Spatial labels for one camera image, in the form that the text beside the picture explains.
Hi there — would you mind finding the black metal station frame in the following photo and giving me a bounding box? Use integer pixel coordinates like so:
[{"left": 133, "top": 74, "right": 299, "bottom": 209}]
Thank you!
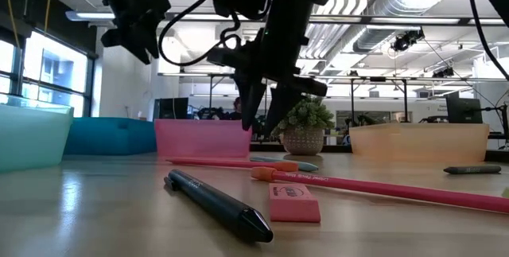
[
  {"left": 208, "top": 72, "right": 268, "bottom": 127},
  {"left": 349, "top": 76, "right": 410, "bottom": 127}
]

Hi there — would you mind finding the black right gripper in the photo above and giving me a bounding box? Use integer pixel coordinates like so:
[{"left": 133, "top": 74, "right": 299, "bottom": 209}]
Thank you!
[{"left": 206, "top": 0, "right": 329, "bottom": 136}]

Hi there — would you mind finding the person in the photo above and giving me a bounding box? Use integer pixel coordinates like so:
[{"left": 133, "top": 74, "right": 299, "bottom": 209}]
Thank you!
[{"left": 228, "top": 95, "right": 244, "bottom": 122}]

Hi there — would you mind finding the pink eraser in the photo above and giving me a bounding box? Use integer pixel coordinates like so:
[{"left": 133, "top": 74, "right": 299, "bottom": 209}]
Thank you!
[{"left": 268, "top": 183, "right": 322, "bottom": 224}]

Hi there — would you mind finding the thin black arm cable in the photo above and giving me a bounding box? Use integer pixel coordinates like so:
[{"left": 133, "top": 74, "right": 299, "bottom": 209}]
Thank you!
[{"left": 463, "top": 0, "right": 509, "bottom": 81}]

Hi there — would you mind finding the black pen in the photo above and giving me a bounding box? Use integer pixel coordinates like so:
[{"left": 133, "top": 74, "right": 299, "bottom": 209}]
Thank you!
[{"left": 163, "top": 168, "right": 274, "bottom": 244}]

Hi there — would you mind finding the large window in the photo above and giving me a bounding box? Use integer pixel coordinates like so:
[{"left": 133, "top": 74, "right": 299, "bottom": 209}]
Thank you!
[{"left": 0, "top": 29, "right": 95, "bottom": 117}]

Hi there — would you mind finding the orange translucent plastic bin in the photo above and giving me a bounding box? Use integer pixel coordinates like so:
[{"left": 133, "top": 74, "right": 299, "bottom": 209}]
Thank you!
[{"left": 348, "top": 123, "right": 491, "bottom": 163}]

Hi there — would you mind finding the long ceiling light strip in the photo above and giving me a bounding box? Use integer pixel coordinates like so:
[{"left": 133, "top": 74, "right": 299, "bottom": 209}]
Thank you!
[{"left": 65, "top": 10, "right": 509, "bottom": 27}]

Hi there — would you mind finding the blue plastic bin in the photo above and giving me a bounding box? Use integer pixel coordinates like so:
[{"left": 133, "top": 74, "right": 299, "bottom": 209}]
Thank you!
[{"left": 63, "top": 116, "right": 158, "bottom": 157}]

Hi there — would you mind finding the black computer monitor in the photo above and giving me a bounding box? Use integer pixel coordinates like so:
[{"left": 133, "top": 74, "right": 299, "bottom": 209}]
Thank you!
[
  {"left": 445, "top": 92, "right": 484, "bottom": 125},
  {"left": 153, "top": 96, "right": 190, "bottom": 121}
]

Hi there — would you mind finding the grey crayon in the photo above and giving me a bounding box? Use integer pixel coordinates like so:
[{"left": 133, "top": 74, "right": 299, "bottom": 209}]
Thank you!
[{"left": 442, "top": 164, "right": 503, "bottom": 176}]

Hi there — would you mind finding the black overhead camera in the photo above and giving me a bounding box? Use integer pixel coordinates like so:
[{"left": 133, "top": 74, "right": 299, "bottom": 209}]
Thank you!
[{"left": 391, "top": 28, "right": 425, "bottom": 53}]

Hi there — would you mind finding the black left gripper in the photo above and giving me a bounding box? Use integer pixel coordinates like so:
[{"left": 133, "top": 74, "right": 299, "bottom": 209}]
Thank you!
[{"left": 99, "top": 0, "right": 173, "bottom": 67}]

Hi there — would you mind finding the teal pen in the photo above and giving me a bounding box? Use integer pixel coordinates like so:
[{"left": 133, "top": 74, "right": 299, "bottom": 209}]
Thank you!
[{"left": 249, "top": 155, "right": 321, "bottom": 173}]

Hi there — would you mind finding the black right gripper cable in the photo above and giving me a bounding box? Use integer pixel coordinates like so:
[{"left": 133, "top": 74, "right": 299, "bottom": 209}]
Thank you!
[{"left": 157, "top": 0, "right": 243, "bottom": 67}]

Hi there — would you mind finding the pink translucent plastic bin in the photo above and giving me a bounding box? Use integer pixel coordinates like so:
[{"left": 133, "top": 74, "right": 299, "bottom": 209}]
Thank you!
[{"left": 153, "top": 119, "right": 254, "bottom": 159}]

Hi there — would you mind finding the artificial succulent in white pot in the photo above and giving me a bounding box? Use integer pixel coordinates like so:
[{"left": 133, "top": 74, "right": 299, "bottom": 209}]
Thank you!
[{"left": 270, "top": 93, "right": 336, "bottom": 157}]

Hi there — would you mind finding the pink pencil orange eraser cap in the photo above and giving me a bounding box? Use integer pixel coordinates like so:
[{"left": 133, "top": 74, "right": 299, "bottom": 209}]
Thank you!
[
  {"left": 165, "top": 157, "right": 299, "bottom": 173},
  {"left": 250, "top": 165, "right": 509, "bottom": 215}
]

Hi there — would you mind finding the green translucent plastic bin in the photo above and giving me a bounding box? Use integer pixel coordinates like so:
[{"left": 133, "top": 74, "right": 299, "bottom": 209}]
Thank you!
[{"left": 0, "top": 93, "right": 76, "bottom": 173}]

